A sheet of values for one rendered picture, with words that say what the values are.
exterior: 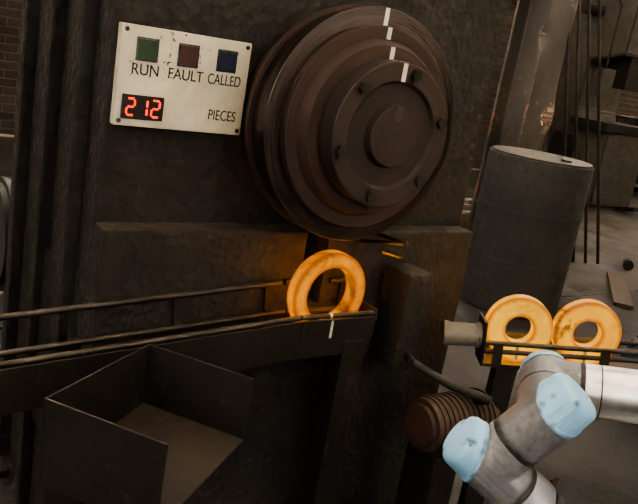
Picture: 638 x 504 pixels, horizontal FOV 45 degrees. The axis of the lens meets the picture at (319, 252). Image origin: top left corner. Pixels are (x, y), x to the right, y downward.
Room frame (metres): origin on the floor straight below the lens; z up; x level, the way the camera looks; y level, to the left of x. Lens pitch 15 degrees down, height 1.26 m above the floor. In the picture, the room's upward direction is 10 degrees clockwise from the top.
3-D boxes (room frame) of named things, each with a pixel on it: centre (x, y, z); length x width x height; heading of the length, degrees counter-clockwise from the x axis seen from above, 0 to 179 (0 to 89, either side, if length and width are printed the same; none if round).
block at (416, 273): (1.72, -0.21, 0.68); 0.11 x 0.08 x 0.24; 36
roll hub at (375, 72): (1.49, -0.09, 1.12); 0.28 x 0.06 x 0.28; 126
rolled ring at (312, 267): (1.57, -0.03, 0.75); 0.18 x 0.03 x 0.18; 127
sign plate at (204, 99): (1.46, 0.31, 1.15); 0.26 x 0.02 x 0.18; 126
